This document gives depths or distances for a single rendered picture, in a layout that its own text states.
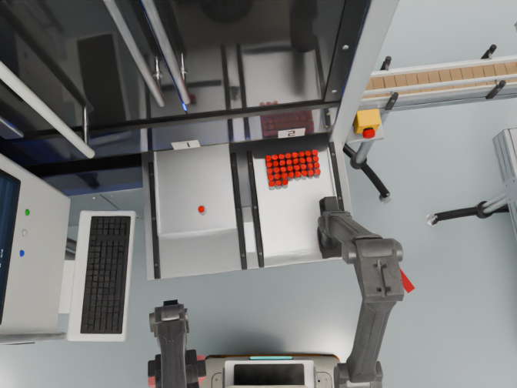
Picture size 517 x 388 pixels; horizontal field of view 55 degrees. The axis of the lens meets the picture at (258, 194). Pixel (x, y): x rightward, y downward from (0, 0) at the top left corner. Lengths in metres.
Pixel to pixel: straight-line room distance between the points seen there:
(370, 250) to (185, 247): 0.82
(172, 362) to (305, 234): 0.75
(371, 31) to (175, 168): 0.88
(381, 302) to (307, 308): 1.54
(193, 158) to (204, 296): 0.98
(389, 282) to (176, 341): 0.46
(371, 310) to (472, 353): 1.70
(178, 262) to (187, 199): 0.22
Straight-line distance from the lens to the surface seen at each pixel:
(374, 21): 1.13
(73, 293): 1.84
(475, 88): 1.90
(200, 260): 1.66
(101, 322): 1.78
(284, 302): 2.51
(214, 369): 2.25
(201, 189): 1.71
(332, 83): 1.34
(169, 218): 1.70
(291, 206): 1.68
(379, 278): 0.99
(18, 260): 1.58
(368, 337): 1.09
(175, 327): 1.13
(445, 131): 2.86
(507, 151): 2.31
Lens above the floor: 2.51
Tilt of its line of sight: 75 degrees down
